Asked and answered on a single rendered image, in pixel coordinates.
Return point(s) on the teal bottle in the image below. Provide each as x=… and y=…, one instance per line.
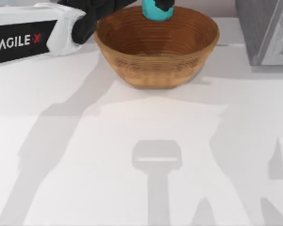
x=151, y=11

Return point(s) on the brown woven basket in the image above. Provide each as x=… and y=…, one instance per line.
x=155, y=61

